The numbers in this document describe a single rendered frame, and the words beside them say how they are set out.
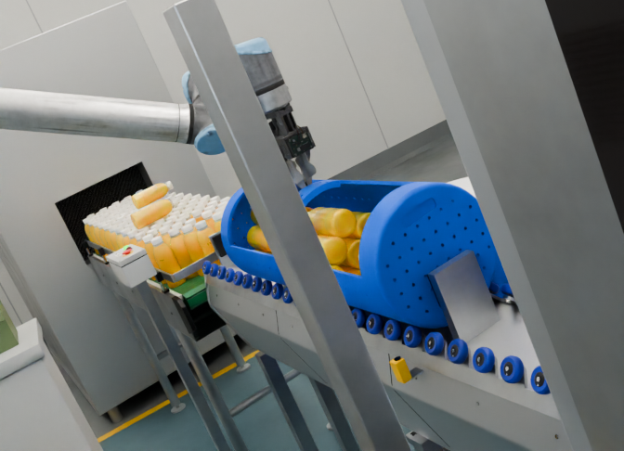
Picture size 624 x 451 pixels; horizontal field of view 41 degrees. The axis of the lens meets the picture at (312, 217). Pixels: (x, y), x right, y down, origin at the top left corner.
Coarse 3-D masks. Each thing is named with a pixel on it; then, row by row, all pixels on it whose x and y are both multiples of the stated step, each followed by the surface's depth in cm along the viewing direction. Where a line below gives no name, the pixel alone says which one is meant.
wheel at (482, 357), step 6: (480, 348) 142; (486, 348) 141; (474, 354) 143; (480, 354) 142; (486, 354) 140; (492, 354) 140; (474, 360) 143; (480, 360) 141; (486, 360) 140; (492, 360) 140; (474, 366) 142; (480, 366) 141; (486, 366) 140; (492, 366) 140; (480, 372) 141; (486, 372) 141
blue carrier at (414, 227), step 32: (320, 192) 193; (352, 192) 207; (384, 192) 191; (416, 192) 156; (448, 192) 160; (224, 224) 229; (384, 224) 154; (416, 224) 157; (448, 224) 160; (480, 224) 163; (256, 256) 210; (384, 256) 154; (416, 256) 157; (448, 256) 160; (480, 256) 164; (352, 288) 166; (384, 288) 154; (416, 288) 157; (416, 320) 158
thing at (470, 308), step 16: (464, 256) 157; (432, 272) 156; (448, 272) 156; (464, 272) 157; (480, 272) 159; (432, 288) 159; (448, 288) 156; (464, 288) 157; (480, 288) 159; (448, 304) 156; (464, 304) 158; (480, 304) 159; (448, 320) 158; (464, 320) 158; (480, 320) 159; (496, 320) 161; (464, 336) 158
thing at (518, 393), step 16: (224, 288) 263; (240, 288) 250; (272, 304) 227; (288, 304) 218; (368, 336) 180; (384, 336) 174; (400, 336) 168; (384, 352) 172; (400, 352) 167; (416, 352) 162; (432, 368) 157; (448, 368) 152; (464, 368) 148; (496, 368) 141; (480, 384) 143; (496, 384) 140; (512, 384) 136; (512, 400) 136; (528, 400) 132; (544, 400) 129
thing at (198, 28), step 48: (192, 0) 114; (192, 48) 115; (240, 96) 118; (240, 144) 118; (288, 192) 122; (288, 240) 122; (288, 288) 128; (336, 288) 126; (336, 336) 126; (336, 384) 131; (384, 432) 131
